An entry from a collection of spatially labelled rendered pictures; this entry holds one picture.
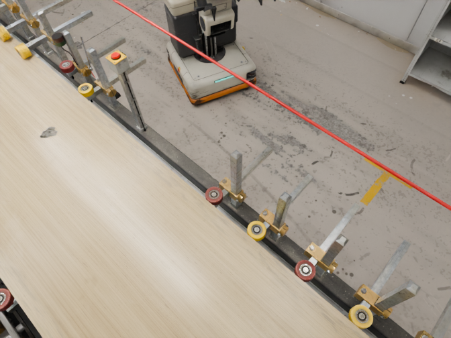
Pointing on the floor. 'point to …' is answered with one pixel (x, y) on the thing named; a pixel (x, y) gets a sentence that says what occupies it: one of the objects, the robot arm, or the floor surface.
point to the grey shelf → (422, 55)
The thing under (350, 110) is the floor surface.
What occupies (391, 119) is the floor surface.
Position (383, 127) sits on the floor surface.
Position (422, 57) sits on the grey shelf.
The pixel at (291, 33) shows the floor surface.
